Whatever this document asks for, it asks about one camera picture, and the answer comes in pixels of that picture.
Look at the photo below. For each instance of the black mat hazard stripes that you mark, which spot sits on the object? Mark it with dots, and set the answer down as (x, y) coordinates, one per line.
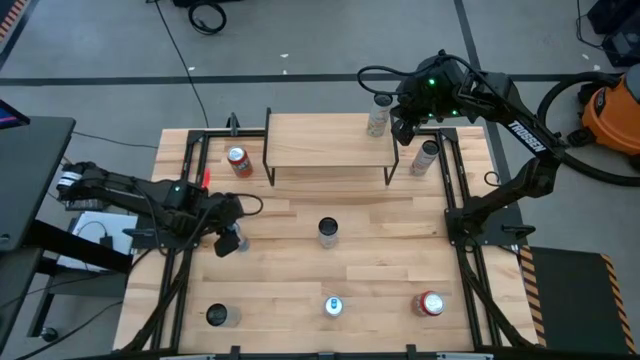
(570, 300)

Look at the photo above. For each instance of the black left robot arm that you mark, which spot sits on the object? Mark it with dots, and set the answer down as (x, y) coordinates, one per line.
(125, 192)

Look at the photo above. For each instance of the white slim beverage can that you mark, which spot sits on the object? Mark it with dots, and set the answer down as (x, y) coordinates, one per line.
(220, 315)
(424, 160)
(328, 235)
(378, 120)

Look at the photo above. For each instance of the black caster wheel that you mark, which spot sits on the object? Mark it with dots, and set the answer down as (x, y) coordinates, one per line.
(48, 334)

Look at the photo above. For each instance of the black desk leg frame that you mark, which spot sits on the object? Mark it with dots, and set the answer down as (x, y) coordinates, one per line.
(100, 259)

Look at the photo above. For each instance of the black table clamp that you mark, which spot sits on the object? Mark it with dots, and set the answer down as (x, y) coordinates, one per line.
(411, 352)
(232, 124)
(234, 352)
(419, 127)

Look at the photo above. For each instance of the black desk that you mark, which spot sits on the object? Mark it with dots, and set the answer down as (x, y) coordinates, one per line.
(30, 175)

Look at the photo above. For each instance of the red Fanta soda can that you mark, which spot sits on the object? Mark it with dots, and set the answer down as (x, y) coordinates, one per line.
(430, 303)
(241, 164)

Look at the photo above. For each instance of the orange shop vacuum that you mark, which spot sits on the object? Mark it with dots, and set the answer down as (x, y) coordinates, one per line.
(541, 122)
(610, 120)

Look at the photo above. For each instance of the black equipment box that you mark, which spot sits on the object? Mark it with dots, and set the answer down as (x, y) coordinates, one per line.
(612, 14)

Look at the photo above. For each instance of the wooden shelf black metal frame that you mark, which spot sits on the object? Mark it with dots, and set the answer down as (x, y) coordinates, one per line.
(325, 145)

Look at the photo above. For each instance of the red tape tag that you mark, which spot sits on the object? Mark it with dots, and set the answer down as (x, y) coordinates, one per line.
(206, 178)

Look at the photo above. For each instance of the white edge bracket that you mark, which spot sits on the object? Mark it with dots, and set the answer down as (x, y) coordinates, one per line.
(187, 357)
(465, 357)

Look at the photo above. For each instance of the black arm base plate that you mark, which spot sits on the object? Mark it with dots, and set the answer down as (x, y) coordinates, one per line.
(505, 235)
(150, 242)

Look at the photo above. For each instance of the orange black striped mat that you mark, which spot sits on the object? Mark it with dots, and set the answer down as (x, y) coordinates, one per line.
(12, 17)

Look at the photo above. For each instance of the black aluminium table frame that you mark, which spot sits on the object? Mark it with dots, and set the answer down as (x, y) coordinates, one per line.
(250, 133)

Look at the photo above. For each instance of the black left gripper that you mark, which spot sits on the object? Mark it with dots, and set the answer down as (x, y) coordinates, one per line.
(220, 212)

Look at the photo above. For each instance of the white flat board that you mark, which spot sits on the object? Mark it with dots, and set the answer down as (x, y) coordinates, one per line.
(90, 222)

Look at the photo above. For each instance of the small black charger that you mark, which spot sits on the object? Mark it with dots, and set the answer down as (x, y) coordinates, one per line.
(106, 242)

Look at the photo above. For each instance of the black equipment case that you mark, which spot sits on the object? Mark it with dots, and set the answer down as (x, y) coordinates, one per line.
(622, 47)

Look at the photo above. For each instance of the monitor with purple screen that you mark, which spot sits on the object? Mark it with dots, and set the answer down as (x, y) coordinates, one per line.
(10, 116)

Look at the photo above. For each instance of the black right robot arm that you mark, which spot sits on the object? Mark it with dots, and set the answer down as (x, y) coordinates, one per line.
(530, 137)

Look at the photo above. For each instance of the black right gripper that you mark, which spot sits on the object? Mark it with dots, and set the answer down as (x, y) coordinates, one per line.
(432, 90)

